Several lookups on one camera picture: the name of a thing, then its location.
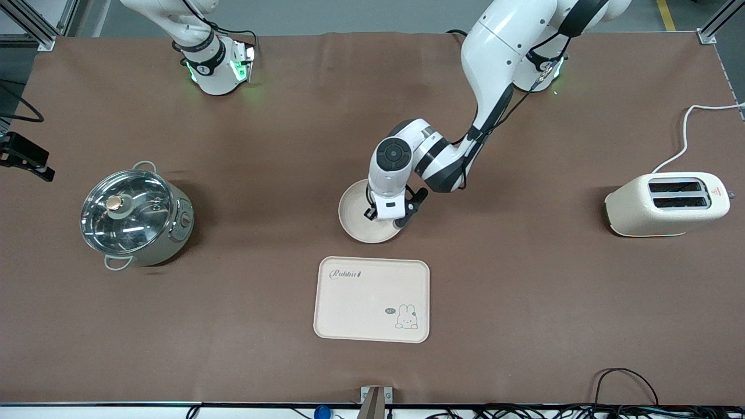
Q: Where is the black looped cable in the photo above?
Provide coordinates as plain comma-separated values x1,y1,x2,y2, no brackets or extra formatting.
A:
593,367,660,408

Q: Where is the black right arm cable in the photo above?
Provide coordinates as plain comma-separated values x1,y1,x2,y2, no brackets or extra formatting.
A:
0,80,45,124

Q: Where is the white toaster cable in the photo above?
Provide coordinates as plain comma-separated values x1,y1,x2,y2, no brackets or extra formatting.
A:
651,103,745,175

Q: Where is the pale green electric pot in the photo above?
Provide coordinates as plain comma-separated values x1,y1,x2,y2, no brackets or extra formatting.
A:
80,161,196,272

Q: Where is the grey metal bracket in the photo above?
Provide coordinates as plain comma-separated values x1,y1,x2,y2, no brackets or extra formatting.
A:
360,386,393,419

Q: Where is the cream rabbit print tray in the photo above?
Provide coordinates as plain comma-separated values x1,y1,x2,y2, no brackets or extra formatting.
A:
313,256,431,344

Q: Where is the cream two-slot toaster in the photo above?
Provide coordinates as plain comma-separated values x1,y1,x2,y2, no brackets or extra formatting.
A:
604,172,736,238

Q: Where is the cream round plate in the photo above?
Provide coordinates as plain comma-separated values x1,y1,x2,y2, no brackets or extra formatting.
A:
338,179,408,244

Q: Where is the glass pot lid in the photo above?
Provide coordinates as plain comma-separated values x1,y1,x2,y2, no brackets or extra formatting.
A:
80,170,176,255

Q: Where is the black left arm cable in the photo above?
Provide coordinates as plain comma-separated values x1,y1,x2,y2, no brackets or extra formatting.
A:
454,0,612,193

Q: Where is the aluminium frame profile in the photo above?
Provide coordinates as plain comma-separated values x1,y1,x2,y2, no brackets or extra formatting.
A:
696,0,745,46
0,0,80,53

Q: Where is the brown table cover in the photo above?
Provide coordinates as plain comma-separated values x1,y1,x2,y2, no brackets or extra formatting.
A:
0,29,745,406

